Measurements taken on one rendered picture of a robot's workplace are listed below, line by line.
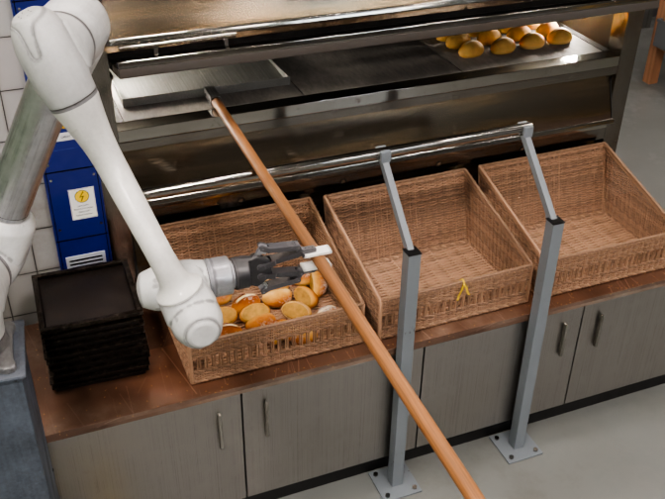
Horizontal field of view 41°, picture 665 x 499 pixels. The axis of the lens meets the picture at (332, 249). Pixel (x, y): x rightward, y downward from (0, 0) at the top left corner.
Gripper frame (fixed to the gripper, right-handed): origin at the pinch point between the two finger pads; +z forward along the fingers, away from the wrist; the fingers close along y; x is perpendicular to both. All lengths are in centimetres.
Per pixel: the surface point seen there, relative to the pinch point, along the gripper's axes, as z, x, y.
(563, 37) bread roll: 133, -104, -3
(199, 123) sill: -8, -84, 2
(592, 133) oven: 141, -88, 30
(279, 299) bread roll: 9, -59, 55
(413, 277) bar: 39, -25, 31
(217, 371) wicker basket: -18, -34, 58
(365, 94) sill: 47, -85, 1
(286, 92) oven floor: 23, -95, 1
